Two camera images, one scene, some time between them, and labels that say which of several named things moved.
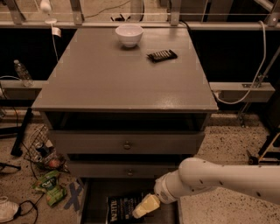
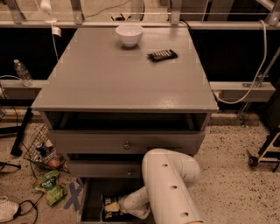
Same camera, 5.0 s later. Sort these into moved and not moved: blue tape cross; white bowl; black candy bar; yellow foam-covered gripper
Moved: yellow foam-covered gripper
Not moved: white bowl; blue tape cross; black candy bar
